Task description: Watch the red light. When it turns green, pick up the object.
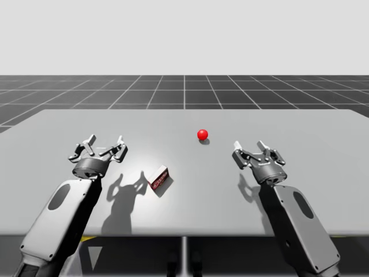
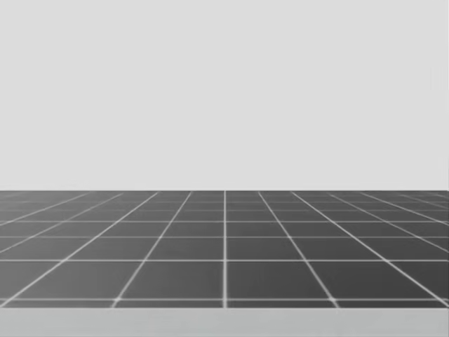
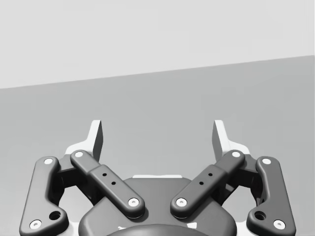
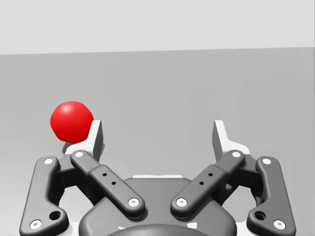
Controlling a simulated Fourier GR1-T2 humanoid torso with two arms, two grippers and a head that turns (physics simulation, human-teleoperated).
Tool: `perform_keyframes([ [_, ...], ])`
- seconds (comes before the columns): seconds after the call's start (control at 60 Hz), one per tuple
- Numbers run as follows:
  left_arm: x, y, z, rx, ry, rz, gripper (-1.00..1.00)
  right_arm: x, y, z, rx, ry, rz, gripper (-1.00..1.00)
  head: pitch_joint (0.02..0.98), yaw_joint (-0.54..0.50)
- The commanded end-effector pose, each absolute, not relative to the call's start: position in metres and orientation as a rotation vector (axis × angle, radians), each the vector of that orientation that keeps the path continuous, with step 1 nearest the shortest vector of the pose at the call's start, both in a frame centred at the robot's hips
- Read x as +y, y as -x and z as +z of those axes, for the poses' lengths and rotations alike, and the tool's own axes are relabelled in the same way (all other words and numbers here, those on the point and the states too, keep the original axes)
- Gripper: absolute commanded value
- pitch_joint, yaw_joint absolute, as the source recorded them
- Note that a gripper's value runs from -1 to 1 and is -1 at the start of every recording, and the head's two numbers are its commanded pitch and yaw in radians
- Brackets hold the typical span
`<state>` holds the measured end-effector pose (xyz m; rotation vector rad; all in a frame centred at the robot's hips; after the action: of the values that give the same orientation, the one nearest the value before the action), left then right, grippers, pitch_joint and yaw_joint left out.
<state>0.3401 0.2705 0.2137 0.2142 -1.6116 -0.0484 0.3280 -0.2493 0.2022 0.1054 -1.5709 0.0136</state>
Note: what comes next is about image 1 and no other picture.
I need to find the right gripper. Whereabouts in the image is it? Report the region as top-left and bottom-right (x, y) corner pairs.
(232, 140), (288, 185)

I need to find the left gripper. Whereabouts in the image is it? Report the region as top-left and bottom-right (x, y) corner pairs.
(67, 134), (129, 180)

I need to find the red and white carton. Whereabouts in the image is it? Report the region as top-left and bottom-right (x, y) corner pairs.
(147, 164), (170, 192)

